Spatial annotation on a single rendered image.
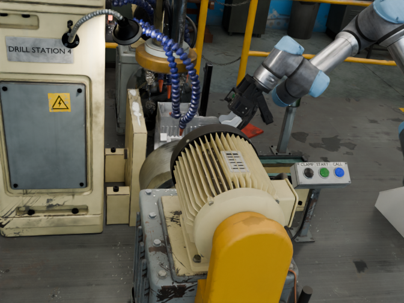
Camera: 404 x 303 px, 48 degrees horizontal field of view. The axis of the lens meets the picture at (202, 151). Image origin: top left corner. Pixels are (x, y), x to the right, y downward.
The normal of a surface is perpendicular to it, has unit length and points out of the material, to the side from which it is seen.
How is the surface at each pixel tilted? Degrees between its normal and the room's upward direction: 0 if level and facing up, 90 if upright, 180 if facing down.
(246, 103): 90
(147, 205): 0
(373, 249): 0
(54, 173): 90
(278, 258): 90
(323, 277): 0
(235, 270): 90
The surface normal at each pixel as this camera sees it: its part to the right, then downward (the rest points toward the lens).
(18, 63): 0.19, 0.53
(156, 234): 0.11, -0.85
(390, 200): -0.96, 0.04
